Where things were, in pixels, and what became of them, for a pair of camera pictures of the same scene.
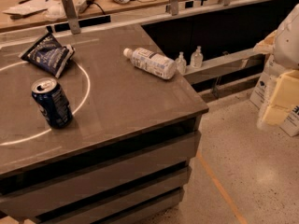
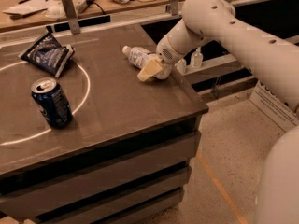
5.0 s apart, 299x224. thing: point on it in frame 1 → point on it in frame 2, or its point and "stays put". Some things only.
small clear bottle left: (180, 64) stays put
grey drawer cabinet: (126, 157) stays put
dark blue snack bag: (49, 54) stays put
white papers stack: (33, 7) stays put
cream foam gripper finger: (286, 92) → (151, 68)
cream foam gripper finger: (276, 115) → (164, 72)
